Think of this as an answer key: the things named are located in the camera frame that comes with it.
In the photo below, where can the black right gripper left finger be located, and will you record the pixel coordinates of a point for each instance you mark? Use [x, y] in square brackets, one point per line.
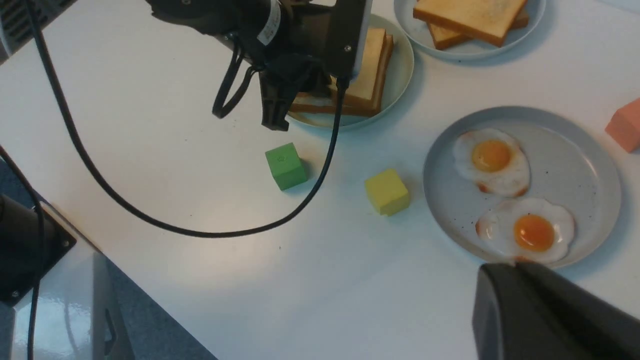
[511, 322]

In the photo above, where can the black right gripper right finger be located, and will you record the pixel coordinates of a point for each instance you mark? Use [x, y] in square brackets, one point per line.
[602, 329]

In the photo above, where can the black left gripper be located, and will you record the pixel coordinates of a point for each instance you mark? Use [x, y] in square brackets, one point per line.
[299, 41]

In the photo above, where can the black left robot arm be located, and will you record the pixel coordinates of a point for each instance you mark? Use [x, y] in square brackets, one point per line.
[228, 21]

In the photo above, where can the green foam cube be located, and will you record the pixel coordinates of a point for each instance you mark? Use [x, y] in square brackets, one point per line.
[286, 166]

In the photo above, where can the lower right fried egg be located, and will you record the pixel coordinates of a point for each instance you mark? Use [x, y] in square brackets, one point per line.
[527, 228]

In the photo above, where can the fried egg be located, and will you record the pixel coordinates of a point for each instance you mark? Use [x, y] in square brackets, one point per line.
[493, 161]
[527, 228]

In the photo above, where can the mint green empty plate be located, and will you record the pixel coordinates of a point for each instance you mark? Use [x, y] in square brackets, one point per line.
[400, 70]

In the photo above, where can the grey egg plate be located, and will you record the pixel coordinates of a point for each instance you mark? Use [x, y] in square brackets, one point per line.
[568, 168]

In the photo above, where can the yellow foam cube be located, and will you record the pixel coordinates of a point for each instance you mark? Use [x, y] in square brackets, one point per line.
[387, 193]

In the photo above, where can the left fried egg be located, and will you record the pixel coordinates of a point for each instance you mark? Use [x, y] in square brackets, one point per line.
[493, 161]

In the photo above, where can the orange foam cube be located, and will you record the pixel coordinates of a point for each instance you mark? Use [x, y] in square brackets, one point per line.
[624, 126]

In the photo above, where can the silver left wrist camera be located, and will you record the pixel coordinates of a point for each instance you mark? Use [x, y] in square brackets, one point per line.
[363, 31]

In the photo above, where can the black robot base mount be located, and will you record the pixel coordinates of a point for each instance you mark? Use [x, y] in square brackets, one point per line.
[31, 245]

